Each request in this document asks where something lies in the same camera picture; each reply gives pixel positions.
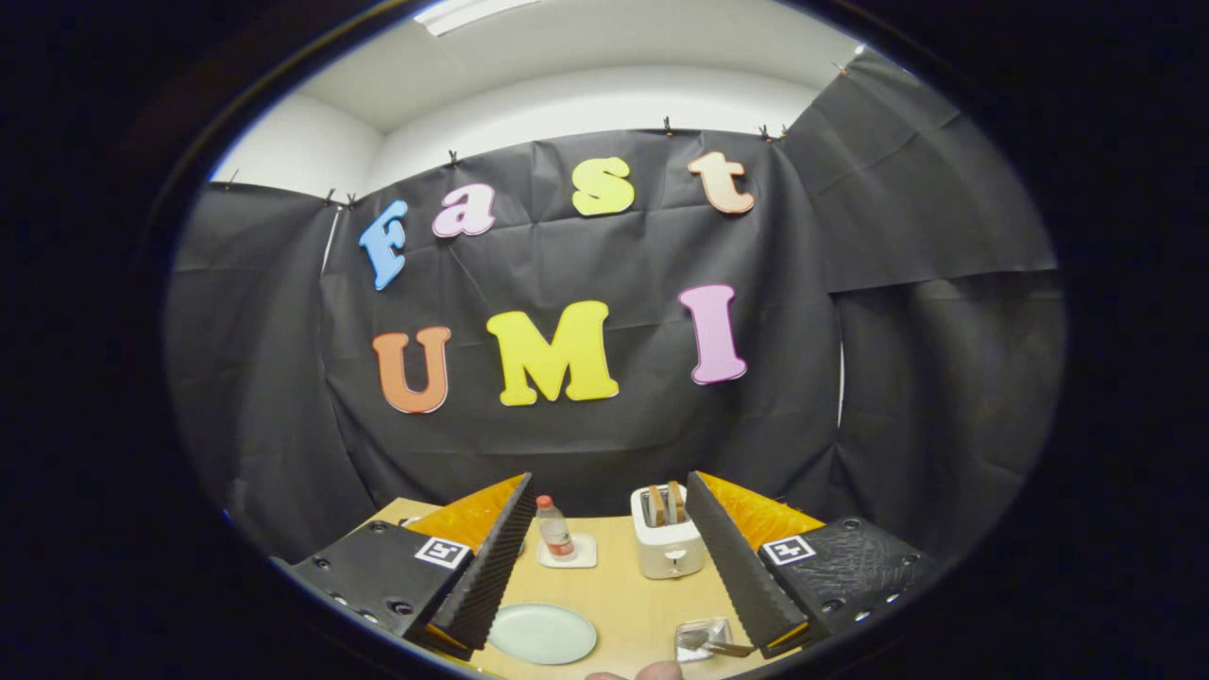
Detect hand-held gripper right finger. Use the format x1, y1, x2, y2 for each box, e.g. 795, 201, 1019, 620
682, 470, 941, 660

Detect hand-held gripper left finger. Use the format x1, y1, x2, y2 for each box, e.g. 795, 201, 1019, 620
274, 472, 535, 662

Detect clear plastic drain basket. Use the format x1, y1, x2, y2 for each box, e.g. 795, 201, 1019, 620
674, 618, 736, 664

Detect clear bottle with red cap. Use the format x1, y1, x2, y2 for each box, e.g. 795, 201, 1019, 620
536, 495, 576, 562

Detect white toaster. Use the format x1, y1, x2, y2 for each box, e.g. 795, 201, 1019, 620
630, 484, 707, 580

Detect light green plate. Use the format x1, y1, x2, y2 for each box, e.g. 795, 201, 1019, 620
487, 603, 599, 666

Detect white square coaster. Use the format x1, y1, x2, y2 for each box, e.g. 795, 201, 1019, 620
536, 534, 599, 570

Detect black backdrop cloth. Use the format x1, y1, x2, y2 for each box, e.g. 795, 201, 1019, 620
165, 47, 1068, 568

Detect ceiling light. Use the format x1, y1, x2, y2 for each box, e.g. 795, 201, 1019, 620
414, 0, 544, 37

